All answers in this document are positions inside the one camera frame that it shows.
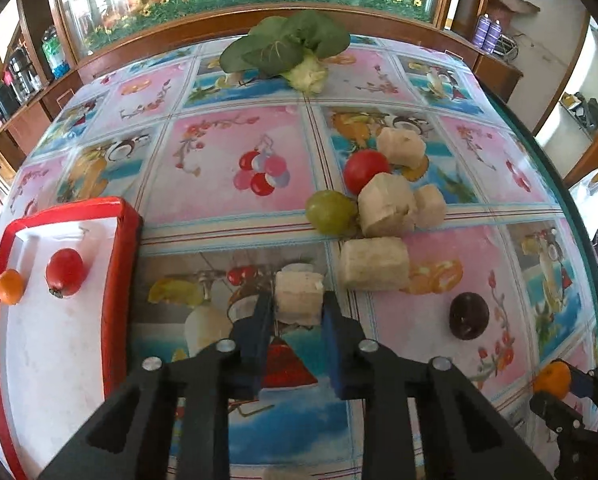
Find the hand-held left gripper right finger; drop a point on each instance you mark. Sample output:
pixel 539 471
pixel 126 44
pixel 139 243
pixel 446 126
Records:
pixel 331 345

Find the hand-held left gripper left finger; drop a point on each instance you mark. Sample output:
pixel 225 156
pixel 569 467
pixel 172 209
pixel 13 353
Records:
pixel 259 340

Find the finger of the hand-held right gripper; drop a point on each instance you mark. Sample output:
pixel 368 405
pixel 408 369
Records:
pixel 554 415
pixel 581 385

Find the orange kumquat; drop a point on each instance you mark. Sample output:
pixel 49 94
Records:
pixel 10 286
pixel 551 380

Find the whitish food block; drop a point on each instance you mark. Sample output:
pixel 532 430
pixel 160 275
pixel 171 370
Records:
pixel 299 297

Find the large beige food block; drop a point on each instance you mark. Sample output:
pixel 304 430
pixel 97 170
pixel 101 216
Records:
pixel 385 205

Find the red tomato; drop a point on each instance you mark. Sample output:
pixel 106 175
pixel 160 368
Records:
pixel 65 272
pixel 366 170

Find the red and white tray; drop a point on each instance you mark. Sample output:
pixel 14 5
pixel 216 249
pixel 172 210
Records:
pixel 54 360

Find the long beige food block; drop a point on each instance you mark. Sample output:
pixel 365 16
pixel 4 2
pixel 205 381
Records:
pixel 374 264

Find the dark purple plum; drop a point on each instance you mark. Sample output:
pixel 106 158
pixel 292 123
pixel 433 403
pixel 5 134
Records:
pixel 469 315

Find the green grape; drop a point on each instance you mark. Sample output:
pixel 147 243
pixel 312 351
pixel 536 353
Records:
pixel 329 210

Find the printed tablecloth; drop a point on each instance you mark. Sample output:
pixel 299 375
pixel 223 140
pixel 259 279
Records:
pixel 214 185

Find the small beige food block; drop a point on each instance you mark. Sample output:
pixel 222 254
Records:
pixel 429 207

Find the white plastic bag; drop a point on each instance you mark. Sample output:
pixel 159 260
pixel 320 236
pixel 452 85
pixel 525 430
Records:
pixel 596 185

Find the green bok choy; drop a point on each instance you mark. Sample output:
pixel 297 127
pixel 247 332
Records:
pixel 289 45

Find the white shelf unit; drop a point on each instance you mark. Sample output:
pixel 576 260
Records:
pixel 579 75

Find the wooden cabinet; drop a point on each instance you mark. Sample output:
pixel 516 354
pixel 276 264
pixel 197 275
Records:
pixel 404 30

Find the green plastic bottle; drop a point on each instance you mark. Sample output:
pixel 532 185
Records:
pixel 54 52

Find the group of dark bottles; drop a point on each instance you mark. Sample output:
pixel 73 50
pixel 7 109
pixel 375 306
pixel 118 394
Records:
pixel 21 77

